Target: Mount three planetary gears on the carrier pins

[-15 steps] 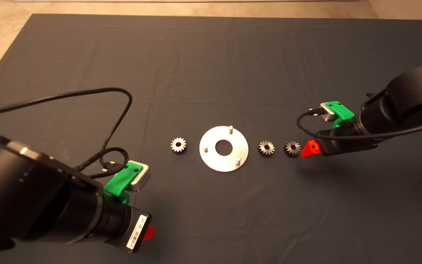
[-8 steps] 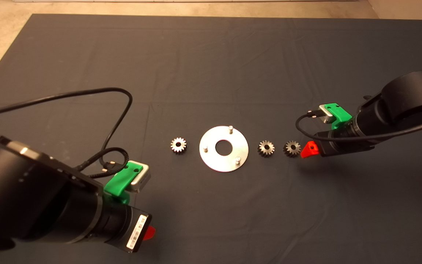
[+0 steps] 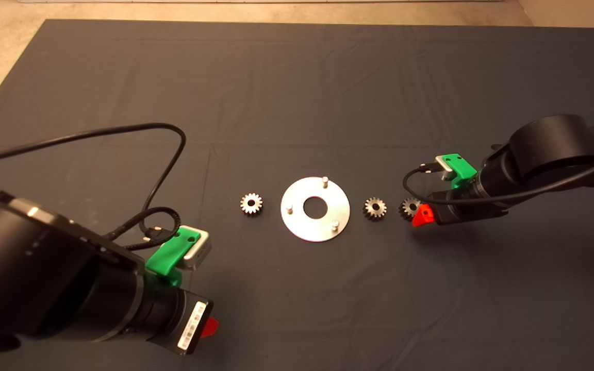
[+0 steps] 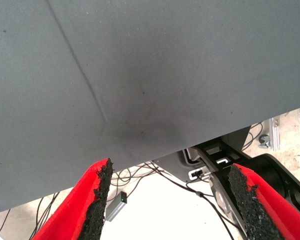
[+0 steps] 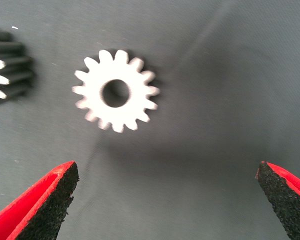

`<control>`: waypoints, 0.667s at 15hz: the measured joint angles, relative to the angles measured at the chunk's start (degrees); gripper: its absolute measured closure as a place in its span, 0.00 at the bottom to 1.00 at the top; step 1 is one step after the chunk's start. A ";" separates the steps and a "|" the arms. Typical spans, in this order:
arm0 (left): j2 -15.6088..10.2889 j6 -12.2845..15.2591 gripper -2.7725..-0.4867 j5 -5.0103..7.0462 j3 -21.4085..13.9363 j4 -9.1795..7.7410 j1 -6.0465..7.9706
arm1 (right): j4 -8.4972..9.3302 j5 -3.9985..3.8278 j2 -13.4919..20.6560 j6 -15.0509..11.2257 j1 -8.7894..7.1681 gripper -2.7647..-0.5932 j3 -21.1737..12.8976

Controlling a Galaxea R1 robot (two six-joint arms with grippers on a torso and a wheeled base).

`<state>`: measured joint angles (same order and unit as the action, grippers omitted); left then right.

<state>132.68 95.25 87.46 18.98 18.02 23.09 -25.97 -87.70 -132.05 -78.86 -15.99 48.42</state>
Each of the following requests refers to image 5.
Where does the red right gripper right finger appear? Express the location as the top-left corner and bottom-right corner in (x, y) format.
(254, 161), (300, 240)

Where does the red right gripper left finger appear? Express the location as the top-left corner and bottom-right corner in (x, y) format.
(0, 160), (80, 240)

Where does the small steel planetary gear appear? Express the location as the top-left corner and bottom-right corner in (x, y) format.
(0, 26), (35, 109)
(71, 49), (161, 133)

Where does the dark grey table cloth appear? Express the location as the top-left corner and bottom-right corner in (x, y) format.
(0, 0), (300, 240)

